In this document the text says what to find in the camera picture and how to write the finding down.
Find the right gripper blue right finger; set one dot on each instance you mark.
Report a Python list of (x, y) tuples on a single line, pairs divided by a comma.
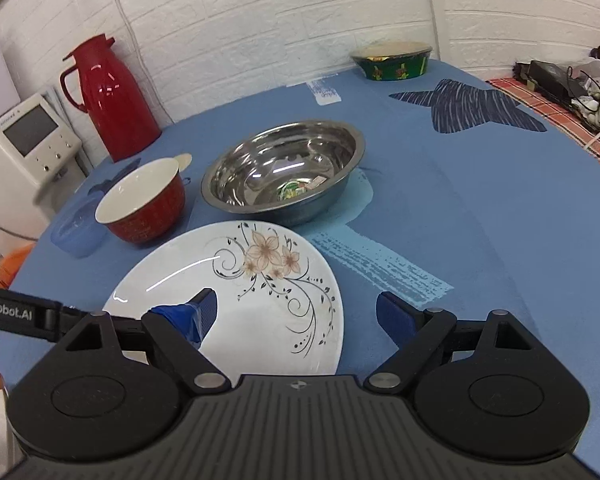
[(399, 319)]

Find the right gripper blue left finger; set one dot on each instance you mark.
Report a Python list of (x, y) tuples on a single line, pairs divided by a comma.
[(193, 319)]

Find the white floral plate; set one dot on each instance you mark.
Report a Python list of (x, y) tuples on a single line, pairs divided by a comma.
[(279, 305)]

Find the translucent blue plastic bowl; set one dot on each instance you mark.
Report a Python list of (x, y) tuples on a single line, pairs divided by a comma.
[(76, 231)]

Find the red ceramic bowl white inside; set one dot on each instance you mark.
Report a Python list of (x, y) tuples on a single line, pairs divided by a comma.
[(145, 204)]

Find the stainless steel bowl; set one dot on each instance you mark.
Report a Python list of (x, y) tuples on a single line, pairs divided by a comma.
[(287, 175)]

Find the blue printed tablecloth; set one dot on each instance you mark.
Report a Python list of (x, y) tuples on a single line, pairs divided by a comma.
[(465, 205)]

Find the white appliance with screen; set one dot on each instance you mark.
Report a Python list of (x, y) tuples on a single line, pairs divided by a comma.
[(39, 169)]

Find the red thermos jug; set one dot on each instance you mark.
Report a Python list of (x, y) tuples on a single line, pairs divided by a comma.
[(100, 85)]

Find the green patterned bowl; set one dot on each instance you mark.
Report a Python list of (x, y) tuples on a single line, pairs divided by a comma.
[(393, 60)]

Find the orange checkered cloth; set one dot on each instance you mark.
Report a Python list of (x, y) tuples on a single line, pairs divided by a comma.
[(554, 113)]

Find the black device on side table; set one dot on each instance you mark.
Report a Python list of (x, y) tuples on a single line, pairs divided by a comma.
[(550, 80)]

